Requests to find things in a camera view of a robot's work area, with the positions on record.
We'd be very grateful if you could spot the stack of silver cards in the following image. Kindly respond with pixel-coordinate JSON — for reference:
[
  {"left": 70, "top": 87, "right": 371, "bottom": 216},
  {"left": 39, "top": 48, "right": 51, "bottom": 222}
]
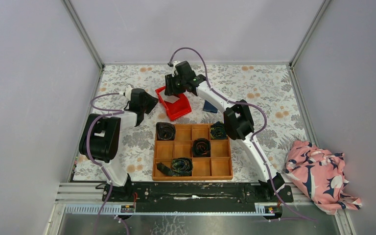
[{"left": 163, "top": 95, "right": 180, "bottom": 104}]

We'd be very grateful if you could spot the pink floral cloth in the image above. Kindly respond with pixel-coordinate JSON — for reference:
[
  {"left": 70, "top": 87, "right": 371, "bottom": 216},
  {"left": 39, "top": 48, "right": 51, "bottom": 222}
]
[{"left": 285, "top": 140, "right": 362, "bottom": 215}]

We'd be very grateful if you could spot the navy blue card holder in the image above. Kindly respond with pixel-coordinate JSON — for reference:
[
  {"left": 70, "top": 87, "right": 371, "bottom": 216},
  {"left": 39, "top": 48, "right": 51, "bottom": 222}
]
[{"left": 203, "top": 100, "right": 218, "bottom": 114}]

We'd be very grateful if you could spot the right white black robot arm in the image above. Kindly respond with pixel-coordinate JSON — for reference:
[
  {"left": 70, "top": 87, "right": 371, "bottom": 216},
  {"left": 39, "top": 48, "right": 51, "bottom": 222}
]
[{"left": 165, "top": 61, "right": 285, "bottom": 202}]

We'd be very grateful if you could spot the rolled dark tie centre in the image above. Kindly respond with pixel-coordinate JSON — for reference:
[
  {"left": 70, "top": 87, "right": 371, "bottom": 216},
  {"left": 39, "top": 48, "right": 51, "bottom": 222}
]
[{"left": 192, "top": 138, "right": 211, "bottom": 157}]

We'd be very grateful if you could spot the rolled dark tie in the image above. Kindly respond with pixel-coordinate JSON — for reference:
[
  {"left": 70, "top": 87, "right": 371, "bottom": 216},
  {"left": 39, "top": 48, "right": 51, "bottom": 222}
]
[
  {"left": 156, "top": 122, "right": 176, "bottom": 141},
  {"left": 192, "top": 138, "right": 211, "bottom": 157}
]

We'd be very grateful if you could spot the red plastic bin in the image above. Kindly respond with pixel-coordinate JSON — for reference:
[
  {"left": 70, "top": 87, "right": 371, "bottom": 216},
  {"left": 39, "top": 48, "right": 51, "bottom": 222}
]
[{"left": 155, "top": 86, "right": 192, "bottom": 121}]

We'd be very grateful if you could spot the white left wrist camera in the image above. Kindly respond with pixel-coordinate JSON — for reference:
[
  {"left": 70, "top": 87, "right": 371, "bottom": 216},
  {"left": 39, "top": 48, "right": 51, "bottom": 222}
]
[{"left": 119, "top": 84, "right": 134, "bottom": 101}]

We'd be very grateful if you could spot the rolled dark tie top left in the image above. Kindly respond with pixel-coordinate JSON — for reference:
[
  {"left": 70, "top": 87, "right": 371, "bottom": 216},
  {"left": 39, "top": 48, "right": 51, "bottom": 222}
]
[{"left": 156, "top": 122, "right": 176, "bottom": 141}]

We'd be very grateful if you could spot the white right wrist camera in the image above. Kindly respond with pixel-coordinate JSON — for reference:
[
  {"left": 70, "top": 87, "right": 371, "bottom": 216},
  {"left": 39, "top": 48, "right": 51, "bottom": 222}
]
[{"left": 167, "top": 60, "right": 180, "bottom": 77}]

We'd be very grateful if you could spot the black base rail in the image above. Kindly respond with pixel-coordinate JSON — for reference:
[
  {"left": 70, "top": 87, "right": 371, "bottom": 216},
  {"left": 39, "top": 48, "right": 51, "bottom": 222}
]
[{"left": 96, "top": 182, "right": 294, "bottom": 213}]

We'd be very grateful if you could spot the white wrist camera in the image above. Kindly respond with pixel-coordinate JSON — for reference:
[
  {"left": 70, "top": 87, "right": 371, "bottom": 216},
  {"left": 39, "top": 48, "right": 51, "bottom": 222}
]
[
  {"left": 167, "top": 60, "right": 180, "bottom": 77},
  {"left": 119, "top": 84, "right": 134, "bottom": 101}
]

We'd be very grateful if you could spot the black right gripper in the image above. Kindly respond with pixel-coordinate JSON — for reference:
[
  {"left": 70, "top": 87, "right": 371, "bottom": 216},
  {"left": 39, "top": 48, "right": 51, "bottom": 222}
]
[{"left": 164, "top": 73, "right": 186, "bottom": 96}]

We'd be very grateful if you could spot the rolled green tie bottom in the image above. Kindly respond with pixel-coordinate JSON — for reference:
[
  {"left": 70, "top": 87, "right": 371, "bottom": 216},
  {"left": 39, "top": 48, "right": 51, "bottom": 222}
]
[{"left": 156, "top": 158, "right": 193, "bottom": 177}]

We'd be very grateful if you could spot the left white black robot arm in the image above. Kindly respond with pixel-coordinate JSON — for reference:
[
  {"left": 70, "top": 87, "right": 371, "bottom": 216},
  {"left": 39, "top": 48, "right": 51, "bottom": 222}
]
[{"left": 79, "top": 86, "right": 159, "bottom": 201}]

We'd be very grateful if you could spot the wooden compartment tray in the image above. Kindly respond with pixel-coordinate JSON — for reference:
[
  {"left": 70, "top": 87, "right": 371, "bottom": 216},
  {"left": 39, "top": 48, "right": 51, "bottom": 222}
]
[{"left": 152, "top": 122, "right": 234, "bottom": 181}]

